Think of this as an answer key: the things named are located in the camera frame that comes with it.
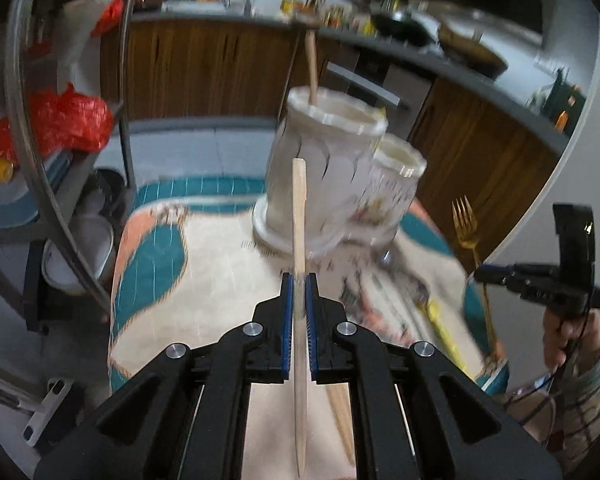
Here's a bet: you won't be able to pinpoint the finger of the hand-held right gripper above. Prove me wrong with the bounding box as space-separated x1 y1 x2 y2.
474 263 518 287

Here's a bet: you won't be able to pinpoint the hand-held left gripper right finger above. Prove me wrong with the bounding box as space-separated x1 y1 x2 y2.
304 271 563 480

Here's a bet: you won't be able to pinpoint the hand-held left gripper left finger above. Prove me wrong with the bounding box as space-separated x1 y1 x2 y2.
34 271 295 480

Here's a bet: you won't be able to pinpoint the gold fork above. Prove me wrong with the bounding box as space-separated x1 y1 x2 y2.
451 195 502 361

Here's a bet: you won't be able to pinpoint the wooden chopstick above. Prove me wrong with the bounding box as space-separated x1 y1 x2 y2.
327 385 350 461
304 30 321 109
292 158 309 477
336 385 357 467

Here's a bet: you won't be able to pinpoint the small white ceramic utensil holder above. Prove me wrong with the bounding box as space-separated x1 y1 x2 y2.
347 133 428 247

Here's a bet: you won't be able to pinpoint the large white ceramic utensil holder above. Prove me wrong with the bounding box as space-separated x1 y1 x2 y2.
252 86 389 257

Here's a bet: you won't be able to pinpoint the person's right forearm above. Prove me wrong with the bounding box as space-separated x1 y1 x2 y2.
507 317 600 472

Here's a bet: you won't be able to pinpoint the person's right hand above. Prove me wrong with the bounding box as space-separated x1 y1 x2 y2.
542 304 600 372

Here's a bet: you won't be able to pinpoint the green air fryer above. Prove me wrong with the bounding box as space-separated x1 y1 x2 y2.
544 67 589 132

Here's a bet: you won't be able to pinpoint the printed teal tablecloth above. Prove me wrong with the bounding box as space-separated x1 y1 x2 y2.
108 176 512 480

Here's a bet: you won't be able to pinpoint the grey kitchen counter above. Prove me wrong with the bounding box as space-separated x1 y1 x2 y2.
130 2 583 157

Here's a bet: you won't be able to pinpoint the brown frying pan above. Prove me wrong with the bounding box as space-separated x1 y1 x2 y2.
437 24 509 75

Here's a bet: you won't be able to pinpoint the white bowl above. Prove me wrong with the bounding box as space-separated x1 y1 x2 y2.
42 214 117 297

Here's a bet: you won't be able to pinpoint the built-in oven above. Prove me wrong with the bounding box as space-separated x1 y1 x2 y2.
324 52 435 128

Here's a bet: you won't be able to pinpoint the black wok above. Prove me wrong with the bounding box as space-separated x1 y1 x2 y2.
369 6 439 47

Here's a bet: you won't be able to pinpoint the wooden lower cabinets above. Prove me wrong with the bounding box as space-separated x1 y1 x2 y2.
100 19 563 261

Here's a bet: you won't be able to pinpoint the metal shelf rack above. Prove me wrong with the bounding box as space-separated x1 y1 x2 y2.
0 0 142 413

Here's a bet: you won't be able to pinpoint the large red plastic bag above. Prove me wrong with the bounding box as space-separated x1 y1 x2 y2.
0 82 115 162

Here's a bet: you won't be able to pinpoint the small red plastic bag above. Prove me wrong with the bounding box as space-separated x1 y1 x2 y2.
91 0 127 37

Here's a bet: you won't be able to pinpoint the yellow handled utensil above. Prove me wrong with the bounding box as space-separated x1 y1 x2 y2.
419 299 475 377

